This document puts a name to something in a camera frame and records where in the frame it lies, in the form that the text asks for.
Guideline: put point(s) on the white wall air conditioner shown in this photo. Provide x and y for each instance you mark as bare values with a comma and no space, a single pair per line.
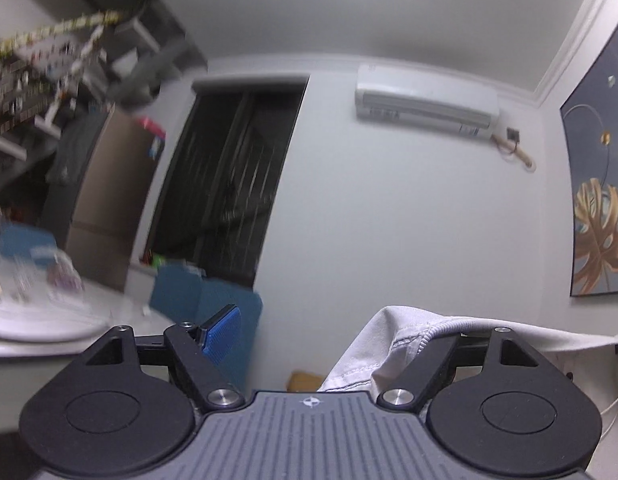
426,99

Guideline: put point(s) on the white dark-topped table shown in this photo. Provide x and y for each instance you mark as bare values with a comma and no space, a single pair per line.
37,321

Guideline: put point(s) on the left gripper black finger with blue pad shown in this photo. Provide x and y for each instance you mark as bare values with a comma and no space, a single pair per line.
221,332

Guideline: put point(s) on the blue covered dining chair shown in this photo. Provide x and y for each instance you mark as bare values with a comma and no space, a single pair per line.
184,294

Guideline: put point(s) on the brown cardboard box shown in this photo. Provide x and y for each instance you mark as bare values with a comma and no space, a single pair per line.
97,187

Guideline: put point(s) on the white garment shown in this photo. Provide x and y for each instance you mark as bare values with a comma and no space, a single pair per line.
407,347

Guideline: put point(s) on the dark metal window grille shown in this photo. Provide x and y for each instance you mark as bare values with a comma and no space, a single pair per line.
215,203

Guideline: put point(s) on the mustard yellow headboard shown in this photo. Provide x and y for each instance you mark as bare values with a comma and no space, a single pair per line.
302,381

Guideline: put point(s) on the gold leaf wall painting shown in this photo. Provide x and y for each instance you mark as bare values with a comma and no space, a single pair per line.
590,122

